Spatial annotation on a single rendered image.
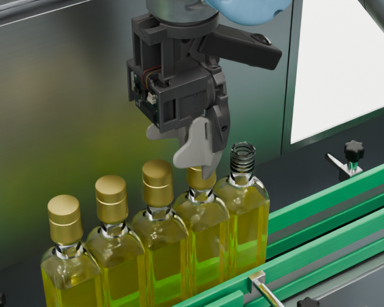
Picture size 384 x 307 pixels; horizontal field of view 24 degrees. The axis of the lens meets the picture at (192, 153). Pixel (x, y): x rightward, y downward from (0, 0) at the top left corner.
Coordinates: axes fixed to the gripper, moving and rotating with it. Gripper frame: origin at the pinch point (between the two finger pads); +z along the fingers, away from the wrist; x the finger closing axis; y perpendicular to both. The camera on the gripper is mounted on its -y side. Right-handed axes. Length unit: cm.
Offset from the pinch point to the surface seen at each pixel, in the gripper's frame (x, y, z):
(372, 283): 5.9, -25.5, 30.3
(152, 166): -0.5, 6.1, -1.0
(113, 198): 1.3, 12.0, -0.4
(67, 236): 1.6, 17.9, 2.1
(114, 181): -0.4, 11.0, -1.0
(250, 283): 4.8, -4.4, 19.3
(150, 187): 0.9, 7.2, 0.7
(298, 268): 4.1, -12.8, 21.7
